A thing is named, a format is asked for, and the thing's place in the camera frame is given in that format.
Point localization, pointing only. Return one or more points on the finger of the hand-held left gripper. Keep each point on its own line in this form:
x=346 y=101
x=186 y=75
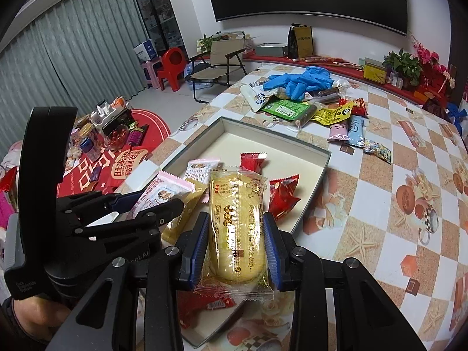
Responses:
x=124 y=201
x=157 y=216

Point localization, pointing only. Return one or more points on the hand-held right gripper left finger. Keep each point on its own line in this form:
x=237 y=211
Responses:
x=197 y=252

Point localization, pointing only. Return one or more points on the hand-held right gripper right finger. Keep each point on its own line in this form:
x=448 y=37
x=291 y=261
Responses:
x=271 y=252

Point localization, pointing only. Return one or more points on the pink white snack packet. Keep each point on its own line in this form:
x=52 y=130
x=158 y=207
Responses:
x=157 y=193
x=199 y=170

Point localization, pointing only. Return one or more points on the clear yellow cake packet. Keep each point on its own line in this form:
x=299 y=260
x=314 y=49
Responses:
x=236 y=234

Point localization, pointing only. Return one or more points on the large red snack packet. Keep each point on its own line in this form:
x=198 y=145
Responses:
x=283 y=197

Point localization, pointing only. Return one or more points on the grey cardboard box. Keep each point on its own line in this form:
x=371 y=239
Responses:
x=256 y=142

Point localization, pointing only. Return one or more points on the person's left forearm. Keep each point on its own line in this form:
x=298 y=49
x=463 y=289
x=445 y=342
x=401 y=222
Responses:
x=33 y=314

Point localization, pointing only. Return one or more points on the red paper bag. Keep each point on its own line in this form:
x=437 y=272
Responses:
x=128 y=166

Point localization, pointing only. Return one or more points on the clear box red candies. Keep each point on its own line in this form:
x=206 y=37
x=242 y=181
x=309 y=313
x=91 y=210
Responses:
x=117 y=136

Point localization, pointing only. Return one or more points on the purple snack packet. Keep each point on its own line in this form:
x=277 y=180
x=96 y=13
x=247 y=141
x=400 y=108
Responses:
x=134 y=136

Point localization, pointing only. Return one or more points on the blue jar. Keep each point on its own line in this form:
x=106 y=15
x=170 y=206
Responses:
x=87 y=145

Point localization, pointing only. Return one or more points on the black box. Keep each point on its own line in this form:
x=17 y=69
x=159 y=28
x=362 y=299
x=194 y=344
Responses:
x=117 y=119

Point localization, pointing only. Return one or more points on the round red printed table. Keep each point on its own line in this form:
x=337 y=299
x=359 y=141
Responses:
x=157 y=122

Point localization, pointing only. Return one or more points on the white holder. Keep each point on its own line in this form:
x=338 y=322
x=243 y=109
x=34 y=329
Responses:
x=104 y=111

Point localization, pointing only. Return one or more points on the pink plastic stool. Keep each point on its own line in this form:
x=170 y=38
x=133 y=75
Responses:
x=150 y=67

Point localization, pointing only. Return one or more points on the small pink snack packet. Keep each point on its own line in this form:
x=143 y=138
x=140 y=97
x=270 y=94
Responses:
x=338 y=131

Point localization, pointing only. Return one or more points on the green snack packet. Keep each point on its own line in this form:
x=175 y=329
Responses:
x=287 y=109

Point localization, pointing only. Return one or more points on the red plastic chair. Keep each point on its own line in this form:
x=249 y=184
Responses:
x=172 y=64

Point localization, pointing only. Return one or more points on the water bottle pack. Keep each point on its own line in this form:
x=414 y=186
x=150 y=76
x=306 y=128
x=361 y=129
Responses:
x=190 y=71

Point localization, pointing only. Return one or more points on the light blue snack packet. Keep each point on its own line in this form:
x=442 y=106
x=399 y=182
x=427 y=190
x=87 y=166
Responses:
x=356 y=133

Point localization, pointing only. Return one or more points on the small colourful snack packet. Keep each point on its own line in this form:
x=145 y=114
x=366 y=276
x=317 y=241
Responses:
x=378 y=150

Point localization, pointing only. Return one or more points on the yellow snack packet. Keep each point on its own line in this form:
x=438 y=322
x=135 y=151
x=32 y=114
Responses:
x=329 y=113

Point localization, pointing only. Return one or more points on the white blue carton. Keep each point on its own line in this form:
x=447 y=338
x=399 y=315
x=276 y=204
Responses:
x=144 y=51

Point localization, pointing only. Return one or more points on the grey curtain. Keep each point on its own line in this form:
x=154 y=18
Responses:
x=73 y=44

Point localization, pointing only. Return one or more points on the clear packet dark snack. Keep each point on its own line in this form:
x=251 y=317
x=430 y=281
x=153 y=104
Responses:
x=327 y=95

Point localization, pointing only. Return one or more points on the small red snack packet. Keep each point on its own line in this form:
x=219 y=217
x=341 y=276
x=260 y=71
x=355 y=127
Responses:
x=357 y=106

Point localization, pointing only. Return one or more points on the blue rubber gloves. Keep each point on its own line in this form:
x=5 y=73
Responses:
x=298 y=80

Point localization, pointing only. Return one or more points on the beige folding chair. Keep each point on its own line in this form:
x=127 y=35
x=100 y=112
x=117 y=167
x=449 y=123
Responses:
x=219 y=53

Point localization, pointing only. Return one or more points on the small green plant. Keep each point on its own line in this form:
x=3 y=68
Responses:
x=206 y=42

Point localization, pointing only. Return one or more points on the open cardboard carton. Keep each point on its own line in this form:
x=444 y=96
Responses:
x=250 y=44

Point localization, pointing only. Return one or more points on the glass display cabinet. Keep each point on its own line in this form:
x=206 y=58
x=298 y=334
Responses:
x=157 y=7

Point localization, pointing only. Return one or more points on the grey green tin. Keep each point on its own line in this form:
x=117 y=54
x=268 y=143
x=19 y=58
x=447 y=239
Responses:
x=270 y=50

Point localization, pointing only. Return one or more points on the yellow green tin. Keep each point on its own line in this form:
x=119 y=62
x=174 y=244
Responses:
x=374 y=73

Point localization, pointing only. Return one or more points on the black yellow paper bag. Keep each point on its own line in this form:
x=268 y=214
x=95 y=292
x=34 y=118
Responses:
x=303 y=42

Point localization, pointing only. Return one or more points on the dark red cloth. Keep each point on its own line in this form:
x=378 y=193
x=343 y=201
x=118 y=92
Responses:
x=435 y=106

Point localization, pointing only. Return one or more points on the green potted plant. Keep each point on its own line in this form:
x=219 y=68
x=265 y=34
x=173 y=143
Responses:
x=402 y=64

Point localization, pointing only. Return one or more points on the blue plastic bag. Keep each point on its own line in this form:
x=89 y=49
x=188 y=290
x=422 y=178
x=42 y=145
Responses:
x=453 y=111

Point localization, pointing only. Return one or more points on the red gift box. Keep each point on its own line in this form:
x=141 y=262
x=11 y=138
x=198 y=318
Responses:
x=431 y=80

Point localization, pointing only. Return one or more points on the pink artificial flowers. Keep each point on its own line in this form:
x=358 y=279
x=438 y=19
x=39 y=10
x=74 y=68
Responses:
x=426 y=55

